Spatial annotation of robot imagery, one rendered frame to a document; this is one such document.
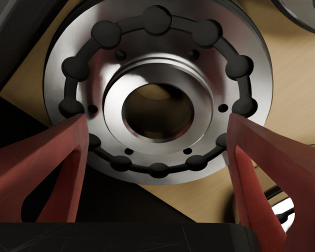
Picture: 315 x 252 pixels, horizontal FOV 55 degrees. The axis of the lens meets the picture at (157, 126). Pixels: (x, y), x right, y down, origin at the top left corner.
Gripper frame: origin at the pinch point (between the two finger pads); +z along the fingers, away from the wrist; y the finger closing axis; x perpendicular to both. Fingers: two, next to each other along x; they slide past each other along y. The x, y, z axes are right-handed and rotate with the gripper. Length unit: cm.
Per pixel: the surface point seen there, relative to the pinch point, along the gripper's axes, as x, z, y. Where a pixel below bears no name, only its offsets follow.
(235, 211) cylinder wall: 9.5, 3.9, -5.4
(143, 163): 3.0, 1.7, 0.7
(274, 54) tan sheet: -1.6, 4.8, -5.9
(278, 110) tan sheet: 1.8, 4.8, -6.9
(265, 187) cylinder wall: 6.1, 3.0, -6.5
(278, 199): 5.9, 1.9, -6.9
